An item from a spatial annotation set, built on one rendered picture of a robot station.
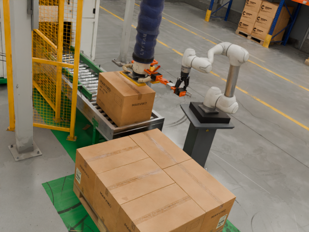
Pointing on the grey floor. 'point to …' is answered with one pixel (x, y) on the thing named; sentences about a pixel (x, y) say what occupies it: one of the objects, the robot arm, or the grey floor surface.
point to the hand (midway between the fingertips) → (180, 91)
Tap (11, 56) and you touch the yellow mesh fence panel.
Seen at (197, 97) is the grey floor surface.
